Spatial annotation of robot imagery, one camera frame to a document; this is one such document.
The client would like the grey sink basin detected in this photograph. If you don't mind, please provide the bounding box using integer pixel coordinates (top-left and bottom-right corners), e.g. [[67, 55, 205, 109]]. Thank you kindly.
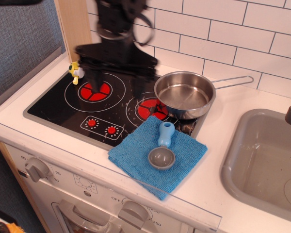
[[221, 109, 291, 221]]

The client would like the yellow and white toy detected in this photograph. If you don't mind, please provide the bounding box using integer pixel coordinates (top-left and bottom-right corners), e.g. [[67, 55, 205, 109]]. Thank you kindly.
[[68, 62, 85, 85]]

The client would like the silver metal pan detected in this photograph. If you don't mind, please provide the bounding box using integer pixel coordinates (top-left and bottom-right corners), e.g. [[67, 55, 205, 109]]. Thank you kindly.
[[154, 71, 254, 120]]

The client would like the black toy stovetop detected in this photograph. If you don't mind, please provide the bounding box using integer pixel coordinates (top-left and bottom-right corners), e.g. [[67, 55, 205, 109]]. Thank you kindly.
[[23, 71, 206, 150]]

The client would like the blue handled grey scoop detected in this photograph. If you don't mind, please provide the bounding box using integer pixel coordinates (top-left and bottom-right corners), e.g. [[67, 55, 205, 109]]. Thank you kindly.
[[148, 122, 176, 171]]

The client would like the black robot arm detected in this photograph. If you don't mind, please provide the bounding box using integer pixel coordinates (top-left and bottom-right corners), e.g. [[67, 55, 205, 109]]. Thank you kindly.
[[76, 0, 158, 98]]

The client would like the grey left oven knob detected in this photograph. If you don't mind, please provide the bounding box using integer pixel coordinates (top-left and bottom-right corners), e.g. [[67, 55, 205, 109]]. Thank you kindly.
[[25, 158, 49, 183]]

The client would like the orange object at corner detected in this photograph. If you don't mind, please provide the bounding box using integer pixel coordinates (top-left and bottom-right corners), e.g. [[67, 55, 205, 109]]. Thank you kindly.
[[0, 222, 25, 233]]

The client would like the grey right oven knob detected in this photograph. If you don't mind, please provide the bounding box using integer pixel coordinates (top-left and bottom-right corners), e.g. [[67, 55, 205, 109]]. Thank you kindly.
[[118, 201, 149, 230]]

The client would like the grey oven knob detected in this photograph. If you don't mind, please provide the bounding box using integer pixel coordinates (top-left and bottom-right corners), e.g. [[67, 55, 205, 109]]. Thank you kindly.
[[25, 158, 49, 183], [118, 201, 149, 230]]

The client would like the white toy oven front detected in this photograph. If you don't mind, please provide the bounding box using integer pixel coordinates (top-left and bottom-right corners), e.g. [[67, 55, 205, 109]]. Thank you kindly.
[[5, 145, 221, 233]]

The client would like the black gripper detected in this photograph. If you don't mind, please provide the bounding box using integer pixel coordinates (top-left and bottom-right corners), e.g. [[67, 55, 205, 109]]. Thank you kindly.
[[75, 39, 158, 99]]

